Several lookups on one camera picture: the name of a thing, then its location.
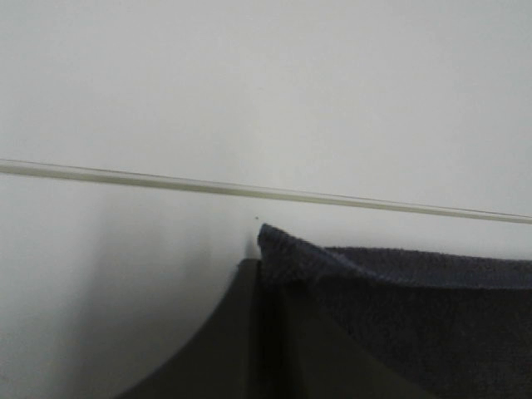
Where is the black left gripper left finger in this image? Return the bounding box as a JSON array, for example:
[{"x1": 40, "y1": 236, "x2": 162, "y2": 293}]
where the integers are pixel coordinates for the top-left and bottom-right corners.
[{"x1": 119, "y1": 259, "x2": 265, "y2": 398}]

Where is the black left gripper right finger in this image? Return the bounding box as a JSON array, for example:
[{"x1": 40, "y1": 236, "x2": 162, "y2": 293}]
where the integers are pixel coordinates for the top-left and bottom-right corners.
[{"x1": 265, "y1": 285, "x2": 432, "y2": 398}]

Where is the dark navy towel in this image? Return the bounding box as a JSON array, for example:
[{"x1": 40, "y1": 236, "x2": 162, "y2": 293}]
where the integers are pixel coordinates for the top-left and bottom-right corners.
[{"x1": 258, "y1": 224, "x2": 531, "y2": 398}]

